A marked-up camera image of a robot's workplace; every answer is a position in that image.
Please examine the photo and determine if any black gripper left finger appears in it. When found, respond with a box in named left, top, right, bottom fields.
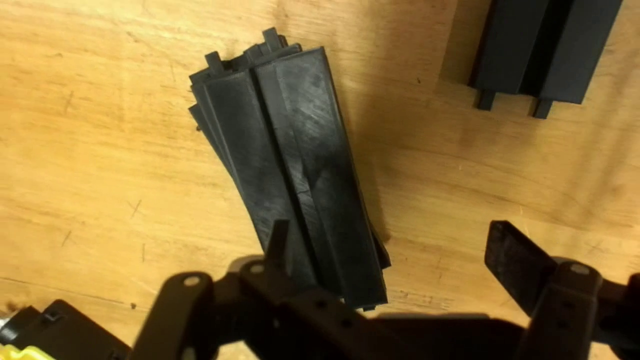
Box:
left=128, top=220, right=382, bottom=360

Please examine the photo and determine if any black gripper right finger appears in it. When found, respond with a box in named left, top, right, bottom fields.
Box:
left=484, top=220, right=640, bottom=360

